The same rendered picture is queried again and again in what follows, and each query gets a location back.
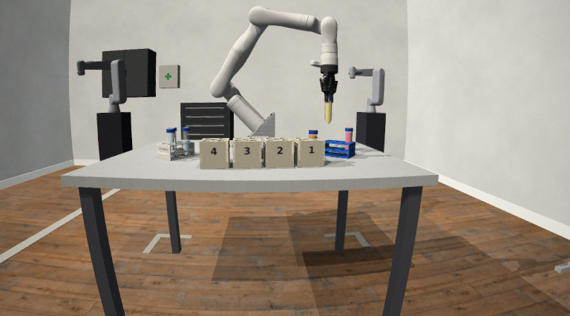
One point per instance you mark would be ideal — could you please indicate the beige bucket adapter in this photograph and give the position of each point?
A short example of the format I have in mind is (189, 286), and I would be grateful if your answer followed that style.
(247, 153)
(278, 152)
(308, 152)
(214, 153)

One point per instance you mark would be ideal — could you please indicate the blue tube rack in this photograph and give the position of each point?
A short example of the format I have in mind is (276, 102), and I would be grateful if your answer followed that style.
(350, 151)

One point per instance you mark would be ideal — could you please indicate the beige tube rack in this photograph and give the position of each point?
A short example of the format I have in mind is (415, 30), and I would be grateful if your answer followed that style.
(164, 151)

